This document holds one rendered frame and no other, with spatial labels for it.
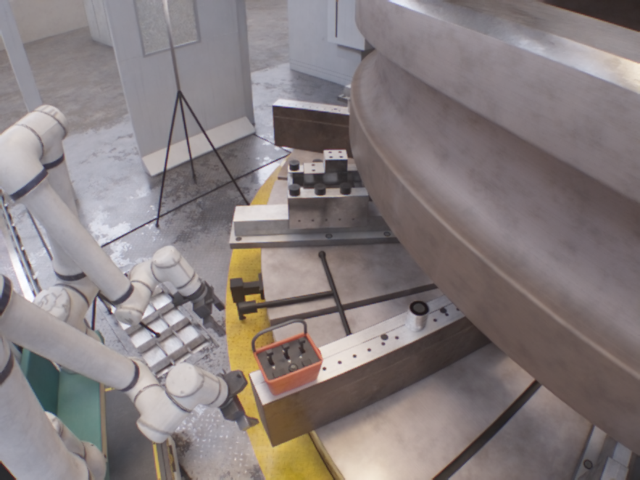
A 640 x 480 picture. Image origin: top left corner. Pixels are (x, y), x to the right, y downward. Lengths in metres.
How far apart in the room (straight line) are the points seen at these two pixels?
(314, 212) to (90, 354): 1.59
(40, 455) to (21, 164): 0.67
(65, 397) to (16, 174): 0.81
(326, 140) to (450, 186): 1.98
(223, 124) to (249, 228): 2.17
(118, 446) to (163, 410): 0.86
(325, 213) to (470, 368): 1.11
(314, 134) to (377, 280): 1.50
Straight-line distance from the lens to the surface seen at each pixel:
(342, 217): 2.32
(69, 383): 1.63
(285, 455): 2.07
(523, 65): 1.06
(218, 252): 2.97
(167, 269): 1.33
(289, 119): 3.38
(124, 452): 1.89
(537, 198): 1.28
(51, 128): 1.26
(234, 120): 4.53
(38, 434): 0.87
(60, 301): 1.49
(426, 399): 1.89
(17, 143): 1.18
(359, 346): 1.53
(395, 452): 1.76
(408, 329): 1.60
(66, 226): 1.20
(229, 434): 2.14
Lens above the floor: 1.93
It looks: 40 degrees down
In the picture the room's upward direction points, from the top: straight up
